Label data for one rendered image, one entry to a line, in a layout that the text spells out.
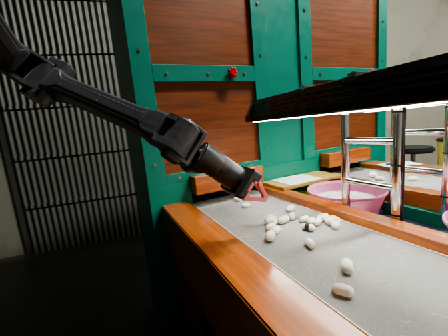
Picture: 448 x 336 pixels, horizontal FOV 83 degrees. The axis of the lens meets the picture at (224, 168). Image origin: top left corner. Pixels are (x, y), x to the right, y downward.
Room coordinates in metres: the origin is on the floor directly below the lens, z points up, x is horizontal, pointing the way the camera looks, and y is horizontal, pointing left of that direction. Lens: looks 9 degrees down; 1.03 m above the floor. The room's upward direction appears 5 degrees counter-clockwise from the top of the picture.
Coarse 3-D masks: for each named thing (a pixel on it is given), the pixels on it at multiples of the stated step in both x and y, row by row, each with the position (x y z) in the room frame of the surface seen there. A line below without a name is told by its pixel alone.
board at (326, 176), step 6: (306, 174) 1.16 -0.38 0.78; (312, 174) 1.15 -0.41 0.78; (318, 174) 1.14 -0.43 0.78; (324, 174) 1.13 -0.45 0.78; (330, 174) 1.11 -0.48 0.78; (336, 174) 1.10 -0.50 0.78; (318, 180) 1.03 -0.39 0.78; (324, 180) 1.04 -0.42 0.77; (270, 186) 1.03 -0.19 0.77; (276, 186) 1.00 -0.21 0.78; (282, 186) 0.98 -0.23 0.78; (288, 186) 0.97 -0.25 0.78; (294, 186) 0.97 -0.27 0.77; (300, 186) 0.99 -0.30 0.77
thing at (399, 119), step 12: (360, 72) 0.55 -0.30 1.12; (396, 108) 0.61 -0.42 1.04; (348, 120) 0.74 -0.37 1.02; (396, 120) 0.61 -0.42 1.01; (348, 132) 0.74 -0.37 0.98; (396, 132) 0.61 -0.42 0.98; (348, 144) 0.74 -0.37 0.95; (372, 144) 0.67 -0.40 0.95; (384, 144) 0.64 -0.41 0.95; (396, 144) 0.61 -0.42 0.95; (348, 156) 0.74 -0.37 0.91; (396, 156) 0.61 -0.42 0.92; (348, 168) 0.74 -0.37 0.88; (396, 168) 0.61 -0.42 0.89; (348, 180) 0.73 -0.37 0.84; (360, 180) 0.70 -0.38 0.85; (396, 180) 0.61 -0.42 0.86; (348, 192) 0.74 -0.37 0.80; (396, 192) 0.61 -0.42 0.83; (348, 204) 0.74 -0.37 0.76; (396, 204) 0.60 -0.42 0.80; (396, 216) 0.60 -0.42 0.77
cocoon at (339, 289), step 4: (336, 284) 0.38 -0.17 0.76; (340, 284) 0.38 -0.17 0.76; (344, 284) 0.38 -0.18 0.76; (332, 288) 0.38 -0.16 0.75; (336, 288) 0.37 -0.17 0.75; (340, 288) 0.37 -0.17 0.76; (344, 288) 0.37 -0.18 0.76; (348, 288) 0.37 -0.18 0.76; (352, 288) 0.37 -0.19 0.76; (336, 292) 0.37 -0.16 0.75; (340, 292) 0.37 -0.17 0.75; (344, 292) 0.37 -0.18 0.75; (348, 292) 0.36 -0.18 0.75; (352, 292) 0.36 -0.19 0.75; (344, 296) 0.37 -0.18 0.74; (348, 296) 0.36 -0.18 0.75; (352, 296) 0.36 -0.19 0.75
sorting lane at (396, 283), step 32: (256, 192) 1.06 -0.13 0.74; (224, 224) 0.73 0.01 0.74; (256, 224) 0.71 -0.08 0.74; (288, 224) 0.69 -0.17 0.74; (320, 224) 0.67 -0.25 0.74; (352, 224) 0.65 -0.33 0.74; (288, 256) 0.51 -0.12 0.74; (320, 256) 0.50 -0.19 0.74; (352, 256) 0.49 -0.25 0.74; (384, 256) 0.48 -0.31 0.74; (416, 256) 0.47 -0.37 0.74; (320, 288) 0.40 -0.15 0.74; (384, 288) 0.38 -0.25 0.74; (416, 288) 0.38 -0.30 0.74; (352, 320) 0.32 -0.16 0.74; (384, 320) 0.32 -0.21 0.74; (416, 320) 0.31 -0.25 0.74
